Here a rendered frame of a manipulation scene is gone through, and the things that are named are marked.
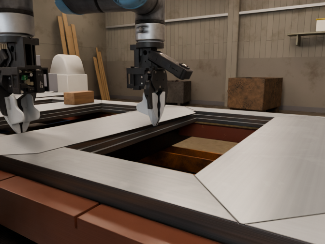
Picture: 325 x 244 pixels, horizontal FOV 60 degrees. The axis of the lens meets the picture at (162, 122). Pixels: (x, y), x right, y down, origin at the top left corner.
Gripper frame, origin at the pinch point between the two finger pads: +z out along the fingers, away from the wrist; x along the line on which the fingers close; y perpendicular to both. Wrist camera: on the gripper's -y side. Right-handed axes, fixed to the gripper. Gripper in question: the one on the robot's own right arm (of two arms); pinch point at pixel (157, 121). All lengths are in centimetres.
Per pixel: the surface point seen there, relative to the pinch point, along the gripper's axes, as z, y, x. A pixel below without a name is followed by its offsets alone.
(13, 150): 0.6, 7.9, 34.4
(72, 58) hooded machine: -36, 425, -339
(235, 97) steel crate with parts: 49, 158, -576
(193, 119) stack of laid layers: 3.3, 1.0, -24.1
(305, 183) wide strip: 0.8, -37.2, 23.4
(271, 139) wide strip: 0.8, -29.0, 2.0
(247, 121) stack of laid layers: 2.8, -16.2, -27.3
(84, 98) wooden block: -2, 51, -22
